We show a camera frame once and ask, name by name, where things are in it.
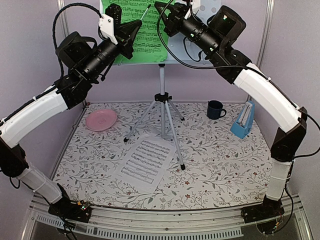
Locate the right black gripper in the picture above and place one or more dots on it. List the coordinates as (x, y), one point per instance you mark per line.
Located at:
(175, 14)

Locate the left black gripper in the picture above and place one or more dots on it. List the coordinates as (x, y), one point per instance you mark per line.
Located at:
(127, 36)

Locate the green sheet music page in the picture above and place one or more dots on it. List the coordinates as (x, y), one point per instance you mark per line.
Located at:
(147, 47)

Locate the light blue music stand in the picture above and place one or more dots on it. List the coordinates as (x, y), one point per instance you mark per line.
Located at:
(167, 126)

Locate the white sheet music page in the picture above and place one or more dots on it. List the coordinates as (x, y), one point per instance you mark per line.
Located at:
(146, 162)

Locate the blue metronome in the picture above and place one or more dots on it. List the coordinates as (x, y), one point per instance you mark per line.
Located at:
(244, 121)

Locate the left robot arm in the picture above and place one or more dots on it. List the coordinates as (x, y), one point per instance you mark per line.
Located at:
(85, 60)

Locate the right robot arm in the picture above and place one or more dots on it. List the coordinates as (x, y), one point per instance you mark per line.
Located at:
(215, 38)

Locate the pink plate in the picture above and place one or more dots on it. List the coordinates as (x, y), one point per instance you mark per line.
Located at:
(101, 120)

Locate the dark blue mug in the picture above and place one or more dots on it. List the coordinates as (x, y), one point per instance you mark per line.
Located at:
(215, 110)

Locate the floral patterned table mat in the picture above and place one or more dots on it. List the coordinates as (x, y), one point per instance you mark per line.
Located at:
(222, 170)

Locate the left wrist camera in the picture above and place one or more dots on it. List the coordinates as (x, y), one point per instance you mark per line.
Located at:
(109, 21)

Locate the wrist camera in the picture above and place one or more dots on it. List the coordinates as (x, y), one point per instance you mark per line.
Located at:
(194, 6)
(109, 21)

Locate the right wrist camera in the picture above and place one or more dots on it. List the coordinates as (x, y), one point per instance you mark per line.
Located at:
(194, 6)

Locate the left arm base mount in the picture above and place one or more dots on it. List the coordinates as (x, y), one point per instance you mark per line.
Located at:
(67, 209)

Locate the metal front rail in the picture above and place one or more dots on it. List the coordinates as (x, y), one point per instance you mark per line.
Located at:
(111, 223)

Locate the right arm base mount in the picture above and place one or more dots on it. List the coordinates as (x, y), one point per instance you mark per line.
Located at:
(267, 215)

